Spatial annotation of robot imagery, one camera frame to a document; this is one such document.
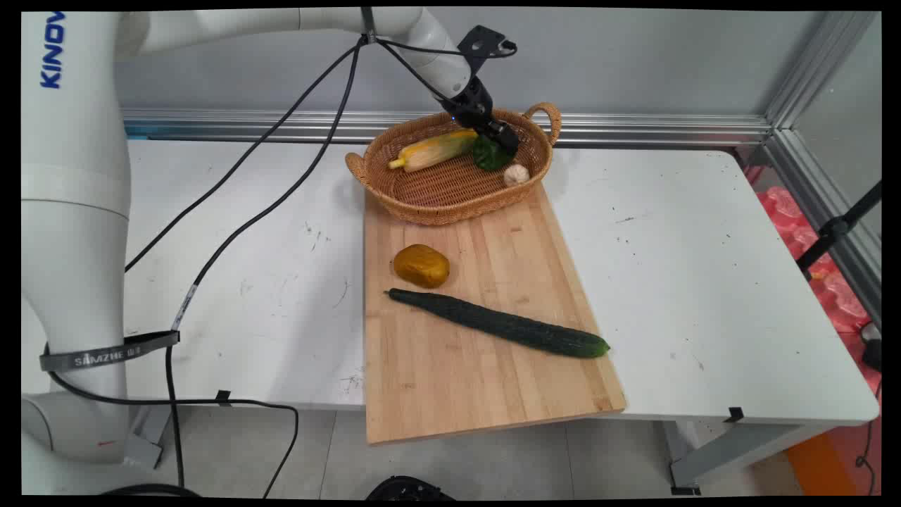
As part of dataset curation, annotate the black tripod stand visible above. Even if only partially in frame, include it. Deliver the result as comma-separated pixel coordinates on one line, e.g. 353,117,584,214
796,181,882,280

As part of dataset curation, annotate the black device with cable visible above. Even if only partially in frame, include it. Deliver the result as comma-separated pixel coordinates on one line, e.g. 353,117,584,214
855,322,883,495

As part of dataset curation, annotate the grey Samzhe velcro strap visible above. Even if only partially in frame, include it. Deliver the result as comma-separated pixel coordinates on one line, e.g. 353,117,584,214
39,330,181,373

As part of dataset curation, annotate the horizontal aluminium frame rail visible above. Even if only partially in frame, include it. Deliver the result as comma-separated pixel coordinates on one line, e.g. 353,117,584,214
122,107,773,147

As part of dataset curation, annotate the black round floor object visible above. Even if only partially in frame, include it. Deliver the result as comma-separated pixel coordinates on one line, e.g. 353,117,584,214
365,475,455,501

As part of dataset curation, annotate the slanted aluminium frame post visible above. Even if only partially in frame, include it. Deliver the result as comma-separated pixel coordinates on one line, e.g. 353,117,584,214
765,11,881,129

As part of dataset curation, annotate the black floor cable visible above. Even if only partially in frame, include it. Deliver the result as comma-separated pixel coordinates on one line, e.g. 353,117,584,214
46,370,300,498

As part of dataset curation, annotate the yellow corn cob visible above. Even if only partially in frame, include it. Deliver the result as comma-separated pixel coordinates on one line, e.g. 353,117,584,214
388,129,480,174

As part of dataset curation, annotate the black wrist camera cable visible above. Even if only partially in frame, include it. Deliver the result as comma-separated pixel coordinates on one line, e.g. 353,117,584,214
375,37,519,60

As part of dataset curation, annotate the black wrist gripper cable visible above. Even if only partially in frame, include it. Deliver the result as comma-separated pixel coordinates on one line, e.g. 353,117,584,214
377,41,462,110

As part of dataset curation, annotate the orange floor object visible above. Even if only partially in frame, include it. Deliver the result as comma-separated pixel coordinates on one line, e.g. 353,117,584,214
784,432,843,496

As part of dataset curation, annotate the pink foam packaging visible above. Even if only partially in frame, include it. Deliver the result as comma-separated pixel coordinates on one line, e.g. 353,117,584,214
745,165,882,395

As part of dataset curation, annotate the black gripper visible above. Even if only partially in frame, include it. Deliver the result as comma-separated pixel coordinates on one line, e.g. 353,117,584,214
442,75,521,156

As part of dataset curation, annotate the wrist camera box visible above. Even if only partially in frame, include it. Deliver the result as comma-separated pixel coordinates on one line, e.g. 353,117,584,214
457,25,519,72

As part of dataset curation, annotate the grey table leg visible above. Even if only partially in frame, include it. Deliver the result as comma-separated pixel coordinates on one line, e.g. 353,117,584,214
662,420,840,495
122,405,174,470

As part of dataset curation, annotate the black cable with grey label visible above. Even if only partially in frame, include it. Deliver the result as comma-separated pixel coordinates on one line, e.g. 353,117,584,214
164,42,363,489

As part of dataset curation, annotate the long dark green cucumber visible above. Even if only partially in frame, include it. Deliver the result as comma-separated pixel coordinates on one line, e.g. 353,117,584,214
384,287,611,359

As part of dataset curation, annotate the green bell pepper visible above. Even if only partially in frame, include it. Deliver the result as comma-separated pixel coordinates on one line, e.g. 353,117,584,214
470,135,515,172

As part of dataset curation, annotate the woven wicker basket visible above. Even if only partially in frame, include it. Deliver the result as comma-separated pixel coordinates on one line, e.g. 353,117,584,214
345,102,562,227

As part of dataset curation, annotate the long black arm cable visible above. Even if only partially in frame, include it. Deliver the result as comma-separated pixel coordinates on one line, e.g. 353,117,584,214
125,39,364,274

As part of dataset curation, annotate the yellow-brown potato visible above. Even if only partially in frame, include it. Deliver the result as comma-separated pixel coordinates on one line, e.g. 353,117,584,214
393,244,451,289

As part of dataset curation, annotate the side aluminium frame rail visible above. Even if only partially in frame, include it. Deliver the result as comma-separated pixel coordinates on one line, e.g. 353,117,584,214
745,130,882,326

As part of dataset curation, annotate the wooden cutting board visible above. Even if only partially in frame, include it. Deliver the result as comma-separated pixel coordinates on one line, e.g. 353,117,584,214
363,182,627,446

